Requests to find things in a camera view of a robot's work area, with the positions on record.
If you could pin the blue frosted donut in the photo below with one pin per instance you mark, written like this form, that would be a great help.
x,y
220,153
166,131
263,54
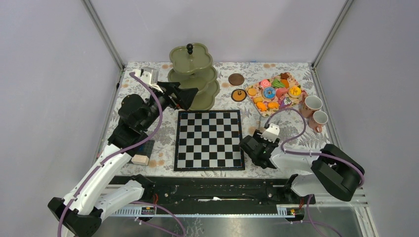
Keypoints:
x,y
269,93

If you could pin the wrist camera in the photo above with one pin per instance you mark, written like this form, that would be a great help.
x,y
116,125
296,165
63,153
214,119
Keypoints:
x,y
271,133
149,76

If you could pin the orange fish cookie left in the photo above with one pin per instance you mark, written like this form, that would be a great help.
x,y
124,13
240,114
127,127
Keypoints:
x,y
262,107

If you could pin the brown star cookie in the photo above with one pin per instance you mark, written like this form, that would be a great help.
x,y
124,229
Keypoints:
x,y
285,75

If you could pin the wooden block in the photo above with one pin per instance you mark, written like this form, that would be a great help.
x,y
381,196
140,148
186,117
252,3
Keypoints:
x,y
140,160

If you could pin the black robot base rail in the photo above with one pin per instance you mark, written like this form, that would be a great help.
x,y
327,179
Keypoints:
x,y
217,196

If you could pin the round orange biscuit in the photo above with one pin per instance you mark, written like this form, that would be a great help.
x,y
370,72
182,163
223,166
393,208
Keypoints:
x,y
252,92

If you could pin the black white chessboard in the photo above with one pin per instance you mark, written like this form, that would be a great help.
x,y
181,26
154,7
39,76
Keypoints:
x,y
208,140

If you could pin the dark brown round coaster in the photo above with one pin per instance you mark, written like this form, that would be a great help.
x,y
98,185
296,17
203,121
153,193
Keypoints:
x,y
236,79

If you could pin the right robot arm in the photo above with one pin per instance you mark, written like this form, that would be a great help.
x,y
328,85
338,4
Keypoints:
x,y
328,170

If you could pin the orange round pastry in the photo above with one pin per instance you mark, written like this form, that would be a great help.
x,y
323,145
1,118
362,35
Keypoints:
x,y
285,83

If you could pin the pink cake slice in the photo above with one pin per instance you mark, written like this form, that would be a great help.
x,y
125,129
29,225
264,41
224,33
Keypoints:
x,y
281,92

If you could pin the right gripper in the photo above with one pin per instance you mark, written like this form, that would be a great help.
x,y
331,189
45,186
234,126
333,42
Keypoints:
x,y
259,138

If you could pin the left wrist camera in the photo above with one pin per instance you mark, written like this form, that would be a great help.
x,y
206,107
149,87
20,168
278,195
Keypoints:
x,y
149,76

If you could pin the small pink mug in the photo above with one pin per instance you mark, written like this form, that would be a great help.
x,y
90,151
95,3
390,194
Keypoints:
x,y
318,120

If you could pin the pink swirl roll cake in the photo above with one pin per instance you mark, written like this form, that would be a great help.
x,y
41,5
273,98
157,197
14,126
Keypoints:
x,y
265,83

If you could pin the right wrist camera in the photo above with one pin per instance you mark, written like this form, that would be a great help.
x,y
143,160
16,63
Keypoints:
x,y
271,133

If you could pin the green three-tier dessert stand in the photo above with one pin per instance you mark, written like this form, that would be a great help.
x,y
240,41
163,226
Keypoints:
x,y
192,67

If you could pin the orange smiley face coaster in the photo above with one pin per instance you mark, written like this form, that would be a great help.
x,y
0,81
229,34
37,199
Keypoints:
x,y
238,95

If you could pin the green cake slice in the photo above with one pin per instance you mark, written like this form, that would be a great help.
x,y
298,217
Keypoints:
x,y
277,84

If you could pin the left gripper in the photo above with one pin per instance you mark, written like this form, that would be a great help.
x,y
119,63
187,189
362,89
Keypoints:
x,y
185,96

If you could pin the yellow frosted donut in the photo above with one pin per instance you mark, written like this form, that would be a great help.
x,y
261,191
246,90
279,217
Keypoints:
x,y
295,92

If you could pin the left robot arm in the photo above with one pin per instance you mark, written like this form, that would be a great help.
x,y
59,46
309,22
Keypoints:
x,y
83,209

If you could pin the purple cake slice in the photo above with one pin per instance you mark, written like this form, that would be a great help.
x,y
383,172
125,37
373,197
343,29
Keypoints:
x,y
286,102

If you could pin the orange fish cookie right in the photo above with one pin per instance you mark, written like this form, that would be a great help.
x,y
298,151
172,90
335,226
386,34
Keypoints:
x,y
273,105

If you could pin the orange fish cookie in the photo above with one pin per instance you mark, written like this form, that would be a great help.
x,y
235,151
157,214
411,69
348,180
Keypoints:
x,y
262,107
273,105

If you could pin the large pink mug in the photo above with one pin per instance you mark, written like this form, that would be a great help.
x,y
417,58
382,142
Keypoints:
x,y
310,105

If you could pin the square orange cracker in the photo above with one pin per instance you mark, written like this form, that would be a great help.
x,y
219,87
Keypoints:
x,y
258,99

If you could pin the floral serving tray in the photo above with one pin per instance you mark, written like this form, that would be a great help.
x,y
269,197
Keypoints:
x,y
292,82

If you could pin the grey lego baseplate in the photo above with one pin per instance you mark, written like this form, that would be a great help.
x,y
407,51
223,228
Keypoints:
x,y
146,149

